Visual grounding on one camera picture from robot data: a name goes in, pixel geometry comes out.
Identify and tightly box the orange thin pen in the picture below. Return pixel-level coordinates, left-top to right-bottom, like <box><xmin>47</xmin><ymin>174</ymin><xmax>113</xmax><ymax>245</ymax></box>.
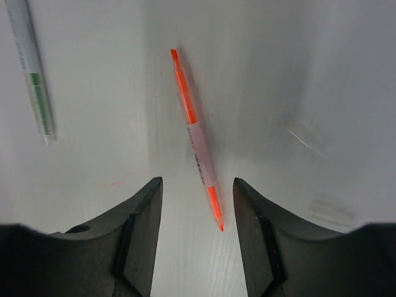
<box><xmin>170</xmin><ymin>49</ymin><xmax>224</xmax><ymax>231</ymax></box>

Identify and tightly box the green white pen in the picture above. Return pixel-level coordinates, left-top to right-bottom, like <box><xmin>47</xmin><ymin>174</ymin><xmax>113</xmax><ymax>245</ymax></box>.
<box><xmin>5</xmin><ymin>1</ymin><xmax>56</xmax><ymax>145</ymax></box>

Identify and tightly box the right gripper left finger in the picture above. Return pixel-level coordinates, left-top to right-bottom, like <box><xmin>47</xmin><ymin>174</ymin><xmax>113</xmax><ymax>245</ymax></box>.
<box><xmin>1</xmin><ymin>177</ymin><xmax>163</xmax><ymax>296</ymax></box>

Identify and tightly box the clear pen cap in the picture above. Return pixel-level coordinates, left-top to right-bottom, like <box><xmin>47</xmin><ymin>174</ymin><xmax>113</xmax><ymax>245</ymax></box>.
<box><xmin>285</xmin><ymin>119</ymin><xmax>327</xmax><ymax>159</ymax></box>

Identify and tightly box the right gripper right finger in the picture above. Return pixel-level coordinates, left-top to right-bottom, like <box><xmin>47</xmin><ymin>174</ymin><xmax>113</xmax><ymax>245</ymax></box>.
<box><xmin>233</xmin><ymin>178</ymin><xmax>395</xmax><ymax>296</ymax></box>

